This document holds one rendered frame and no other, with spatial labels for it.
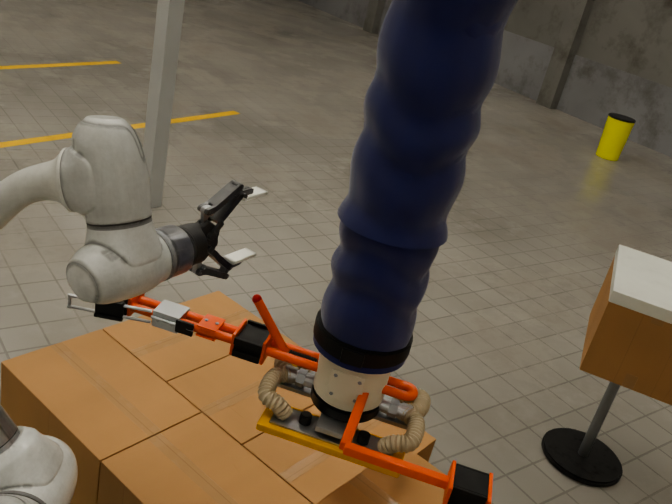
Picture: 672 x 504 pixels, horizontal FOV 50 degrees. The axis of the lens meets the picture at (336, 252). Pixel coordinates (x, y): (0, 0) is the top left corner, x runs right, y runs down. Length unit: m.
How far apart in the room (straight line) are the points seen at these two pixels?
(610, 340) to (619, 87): 8.97
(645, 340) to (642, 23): 9.03
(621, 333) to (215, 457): 1.75
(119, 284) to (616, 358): 2.48
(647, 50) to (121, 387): 10.21
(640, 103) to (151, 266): 10.90
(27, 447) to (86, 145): 0.74
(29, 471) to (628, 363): 2.42
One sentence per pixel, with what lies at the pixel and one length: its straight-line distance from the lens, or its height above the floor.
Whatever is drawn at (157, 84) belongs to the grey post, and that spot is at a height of 0.89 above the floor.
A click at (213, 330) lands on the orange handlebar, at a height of 1.22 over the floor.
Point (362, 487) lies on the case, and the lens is 1.82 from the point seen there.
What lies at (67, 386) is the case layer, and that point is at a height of 0.54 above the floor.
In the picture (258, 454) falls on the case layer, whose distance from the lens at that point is 2.44.
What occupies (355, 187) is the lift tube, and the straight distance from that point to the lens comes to 1.45.
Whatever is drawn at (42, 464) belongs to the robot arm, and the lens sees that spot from 1.66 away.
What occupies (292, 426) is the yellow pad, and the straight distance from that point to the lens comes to 1.69.
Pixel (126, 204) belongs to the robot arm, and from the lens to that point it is 1.14.
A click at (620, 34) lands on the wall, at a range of 12.10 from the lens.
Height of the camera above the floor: 2.16
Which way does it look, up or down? 25 degrees down
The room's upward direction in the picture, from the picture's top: 13 degrees clockwise
